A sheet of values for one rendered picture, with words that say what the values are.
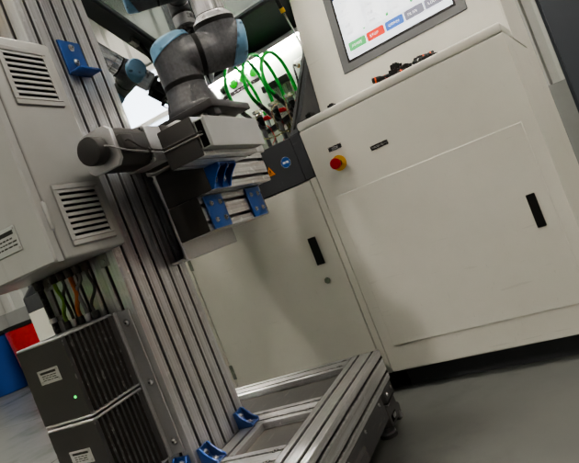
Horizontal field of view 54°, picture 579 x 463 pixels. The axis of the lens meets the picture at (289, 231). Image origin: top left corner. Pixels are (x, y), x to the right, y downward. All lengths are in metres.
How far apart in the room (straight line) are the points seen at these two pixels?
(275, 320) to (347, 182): 0.61
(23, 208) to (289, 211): 1.06
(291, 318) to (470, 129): 0.92
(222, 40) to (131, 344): 0.83
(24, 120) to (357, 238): 1.11
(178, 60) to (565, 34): 4.48
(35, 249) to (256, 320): 1.19
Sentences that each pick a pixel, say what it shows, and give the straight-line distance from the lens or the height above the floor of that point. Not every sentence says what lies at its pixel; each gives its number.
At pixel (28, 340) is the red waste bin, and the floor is 0.54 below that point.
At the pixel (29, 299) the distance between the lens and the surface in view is 5.91.
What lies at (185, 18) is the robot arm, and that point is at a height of 1.47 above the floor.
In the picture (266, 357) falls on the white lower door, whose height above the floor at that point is 0.23.
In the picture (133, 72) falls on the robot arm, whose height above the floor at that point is 1.35.
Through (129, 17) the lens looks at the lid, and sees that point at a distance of 2.60.
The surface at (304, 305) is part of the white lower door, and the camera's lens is 2.06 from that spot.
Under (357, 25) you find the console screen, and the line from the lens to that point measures 2.18.
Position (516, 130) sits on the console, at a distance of 1.73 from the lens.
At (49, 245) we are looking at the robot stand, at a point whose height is 0.80.
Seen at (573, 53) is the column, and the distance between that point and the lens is 5.66.
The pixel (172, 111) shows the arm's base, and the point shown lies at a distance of 1.57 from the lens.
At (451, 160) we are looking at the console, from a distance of 1.77.
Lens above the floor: 0.67
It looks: 1 degrees down
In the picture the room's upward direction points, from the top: 22 degrees counter-clockwise
